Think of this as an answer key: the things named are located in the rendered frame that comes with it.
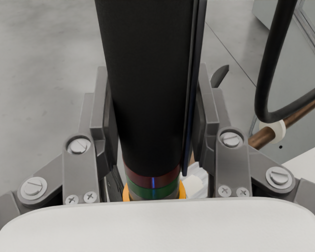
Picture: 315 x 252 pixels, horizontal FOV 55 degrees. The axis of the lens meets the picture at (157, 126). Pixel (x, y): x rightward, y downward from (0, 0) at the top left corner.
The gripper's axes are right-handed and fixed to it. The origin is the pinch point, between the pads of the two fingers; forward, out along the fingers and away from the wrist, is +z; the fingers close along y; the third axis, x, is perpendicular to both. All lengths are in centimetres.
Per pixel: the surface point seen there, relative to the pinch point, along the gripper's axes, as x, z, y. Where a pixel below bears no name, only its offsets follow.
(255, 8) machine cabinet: -152, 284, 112
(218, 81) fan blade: -23.8, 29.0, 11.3
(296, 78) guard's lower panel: -88, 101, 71
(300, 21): -66, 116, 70
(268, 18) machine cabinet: -150, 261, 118
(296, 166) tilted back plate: -45, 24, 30
